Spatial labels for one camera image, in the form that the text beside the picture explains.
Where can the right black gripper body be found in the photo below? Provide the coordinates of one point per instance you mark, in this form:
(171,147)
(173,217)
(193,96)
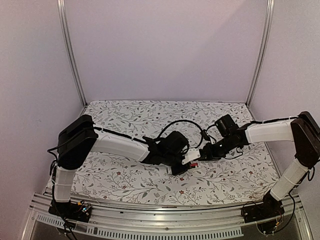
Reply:
(219,152)

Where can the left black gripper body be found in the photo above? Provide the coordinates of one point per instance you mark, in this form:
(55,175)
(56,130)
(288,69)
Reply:
(171,159)

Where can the red orange battery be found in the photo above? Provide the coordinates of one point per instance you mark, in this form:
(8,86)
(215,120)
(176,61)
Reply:
(194,165)

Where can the white remote control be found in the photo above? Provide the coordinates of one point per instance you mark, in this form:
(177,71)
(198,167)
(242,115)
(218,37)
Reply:
(176,169)

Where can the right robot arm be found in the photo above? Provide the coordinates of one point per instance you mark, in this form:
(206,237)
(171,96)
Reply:
(302,130)

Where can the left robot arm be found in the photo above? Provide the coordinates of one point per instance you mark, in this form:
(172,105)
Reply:
(82,136)

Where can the floral patterned table mat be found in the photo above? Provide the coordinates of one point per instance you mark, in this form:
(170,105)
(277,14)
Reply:
(244,175)

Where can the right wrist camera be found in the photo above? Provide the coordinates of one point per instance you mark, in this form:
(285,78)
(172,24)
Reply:
(205,136)

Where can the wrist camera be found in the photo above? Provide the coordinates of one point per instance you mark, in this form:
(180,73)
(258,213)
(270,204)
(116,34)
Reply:
(205,136)
(192,154)

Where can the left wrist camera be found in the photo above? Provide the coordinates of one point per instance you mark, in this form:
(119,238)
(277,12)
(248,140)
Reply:
(192,154)

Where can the front aluminium rail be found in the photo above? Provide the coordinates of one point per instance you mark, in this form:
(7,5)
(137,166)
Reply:
(112,220)

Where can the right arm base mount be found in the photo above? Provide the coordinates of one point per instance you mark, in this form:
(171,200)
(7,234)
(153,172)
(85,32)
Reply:
(269,208)

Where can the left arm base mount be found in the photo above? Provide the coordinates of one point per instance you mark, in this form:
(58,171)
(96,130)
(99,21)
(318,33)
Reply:
(79,211)

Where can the right aluminium frame post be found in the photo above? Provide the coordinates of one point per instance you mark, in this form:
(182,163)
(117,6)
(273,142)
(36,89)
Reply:
(262,51)

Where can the aluminium frame post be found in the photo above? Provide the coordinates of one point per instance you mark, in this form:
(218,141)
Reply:
(262,51)
(61,7)

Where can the left aluminium frame post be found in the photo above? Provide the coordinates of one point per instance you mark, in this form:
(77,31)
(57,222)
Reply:
(61,7)

